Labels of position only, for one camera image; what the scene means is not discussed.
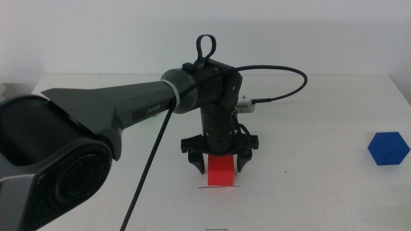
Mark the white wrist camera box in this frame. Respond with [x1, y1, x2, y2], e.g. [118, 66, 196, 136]
[234, 95, 257, 114]

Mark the blue cube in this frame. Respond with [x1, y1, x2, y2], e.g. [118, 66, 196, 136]
[367, 131, 411, 167]

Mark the red cube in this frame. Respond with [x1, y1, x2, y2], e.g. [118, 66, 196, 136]
[207, 155, 236, 187]

